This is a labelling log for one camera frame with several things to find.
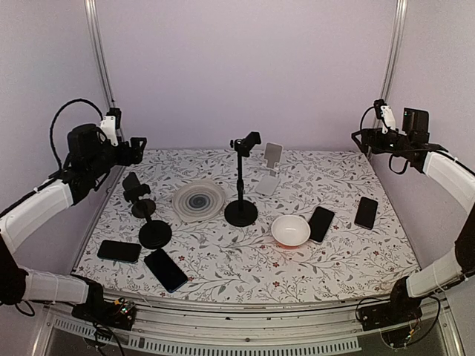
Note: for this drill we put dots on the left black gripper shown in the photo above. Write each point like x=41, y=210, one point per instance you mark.
x=128, y=159

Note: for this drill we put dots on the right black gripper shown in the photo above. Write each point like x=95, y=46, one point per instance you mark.
x=376, y=132

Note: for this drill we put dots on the purple-backed black phone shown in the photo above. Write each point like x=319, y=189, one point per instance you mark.
x=366, y=213

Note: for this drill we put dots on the tall black phone stand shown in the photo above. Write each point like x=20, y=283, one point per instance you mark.
x=241, y=212

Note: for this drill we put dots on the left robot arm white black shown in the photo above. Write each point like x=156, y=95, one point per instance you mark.
x=93, y=152

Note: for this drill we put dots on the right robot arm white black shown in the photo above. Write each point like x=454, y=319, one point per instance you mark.
x=435, y=162

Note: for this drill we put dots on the short black phone stand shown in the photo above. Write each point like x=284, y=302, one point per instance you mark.
x=134, y=192

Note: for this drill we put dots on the black round-base phone stand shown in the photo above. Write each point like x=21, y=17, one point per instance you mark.
x=154, y=234

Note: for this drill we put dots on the white folding phone stand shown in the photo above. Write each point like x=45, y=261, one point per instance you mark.
x=269, y=182

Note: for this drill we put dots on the blue-edged black phone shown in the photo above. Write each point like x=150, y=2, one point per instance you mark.
x=167, y=272

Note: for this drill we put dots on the swirl patterned plate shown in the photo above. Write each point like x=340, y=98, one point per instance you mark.
x=198, y=201

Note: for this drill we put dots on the floral patterned table mat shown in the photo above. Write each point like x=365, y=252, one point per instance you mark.
x=226, y=264

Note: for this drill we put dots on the white bowl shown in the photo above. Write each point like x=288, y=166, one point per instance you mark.
x=290, y=231

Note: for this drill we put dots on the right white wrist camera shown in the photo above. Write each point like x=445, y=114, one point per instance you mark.
x=385, y=114

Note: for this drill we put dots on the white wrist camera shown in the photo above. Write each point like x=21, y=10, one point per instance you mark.
x=110, y=124
x=385, y=114

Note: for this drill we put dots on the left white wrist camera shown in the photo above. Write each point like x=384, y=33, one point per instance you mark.
x=110, y=124

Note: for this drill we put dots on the right aluminium frame post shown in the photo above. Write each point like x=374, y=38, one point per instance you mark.
x=394, y=48

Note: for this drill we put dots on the aluminium frame post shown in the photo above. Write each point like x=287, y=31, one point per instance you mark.
x=394, y=48
x=92, y=20

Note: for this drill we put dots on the left aluminium frame post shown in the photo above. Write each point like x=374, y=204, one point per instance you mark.
x=92, y=20

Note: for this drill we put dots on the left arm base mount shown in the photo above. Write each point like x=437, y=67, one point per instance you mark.
x=118, y=314

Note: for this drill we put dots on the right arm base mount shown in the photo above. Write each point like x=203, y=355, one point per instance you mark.
x=373, y=313

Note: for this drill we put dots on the front aluminium rail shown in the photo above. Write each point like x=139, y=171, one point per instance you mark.
x=166, y=326

